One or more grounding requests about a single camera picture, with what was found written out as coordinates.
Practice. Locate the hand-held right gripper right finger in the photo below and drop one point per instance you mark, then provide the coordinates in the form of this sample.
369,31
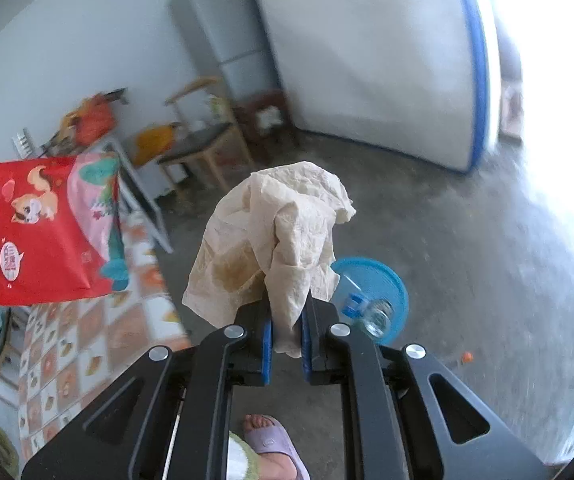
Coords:
307,350

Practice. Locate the purple slipper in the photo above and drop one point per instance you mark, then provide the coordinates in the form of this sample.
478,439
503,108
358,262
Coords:
272,442

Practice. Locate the white shopping bag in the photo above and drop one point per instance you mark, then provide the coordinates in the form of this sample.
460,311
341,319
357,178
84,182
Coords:
219,106

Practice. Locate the red plastic bag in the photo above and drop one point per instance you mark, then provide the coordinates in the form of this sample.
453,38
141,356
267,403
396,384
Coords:
94,120

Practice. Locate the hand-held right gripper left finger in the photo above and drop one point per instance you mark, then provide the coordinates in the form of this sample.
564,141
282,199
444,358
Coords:
267,350

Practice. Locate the white mattress with blue edge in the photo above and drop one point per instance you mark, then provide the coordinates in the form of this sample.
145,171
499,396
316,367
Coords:
367,60

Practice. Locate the yellow cloth bag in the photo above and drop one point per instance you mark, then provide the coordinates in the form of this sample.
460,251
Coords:
154,142

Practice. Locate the wooden chair with black seat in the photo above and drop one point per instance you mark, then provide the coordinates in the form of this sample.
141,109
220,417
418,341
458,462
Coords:
202,140

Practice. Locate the white crumpled paper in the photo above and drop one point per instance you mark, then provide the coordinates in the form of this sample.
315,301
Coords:
268,117

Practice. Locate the small orange peel piece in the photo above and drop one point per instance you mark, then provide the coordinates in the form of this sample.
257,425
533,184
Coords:
466,357

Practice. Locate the dark wooden stool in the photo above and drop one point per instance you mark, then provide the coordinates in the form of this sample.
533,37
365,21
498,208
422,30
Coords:
267,102

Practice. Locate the red snack bag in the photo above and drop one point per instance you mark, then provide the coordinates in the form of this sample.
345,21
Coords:
32,230

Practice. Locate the white wall socket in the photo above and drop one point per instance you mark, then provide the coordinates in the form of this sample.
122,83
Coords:
22,142

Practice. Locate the silver refrigerator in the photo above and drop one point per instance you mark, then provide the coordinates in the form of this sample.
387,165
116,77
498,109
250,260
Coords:
227,30

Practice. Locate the leaf patterned tablecloth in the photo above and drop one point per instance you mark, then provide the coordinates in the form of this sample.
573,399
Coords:
92,340

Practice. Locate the clear plastic bottle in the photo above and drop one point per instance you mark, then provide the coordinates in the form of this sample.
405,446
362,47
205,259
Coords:
378,317

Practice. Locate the beige paper towel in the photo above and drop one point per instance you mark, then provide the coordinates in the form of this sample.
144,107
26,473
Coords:
277,230

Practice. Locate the blue plastic waste basket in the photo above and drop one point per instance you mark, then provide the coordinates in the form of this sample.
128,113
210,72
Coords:
392,285

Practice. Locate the white side table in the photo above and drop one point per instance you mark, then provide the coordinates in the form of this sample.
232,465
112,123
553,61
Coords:
139,195

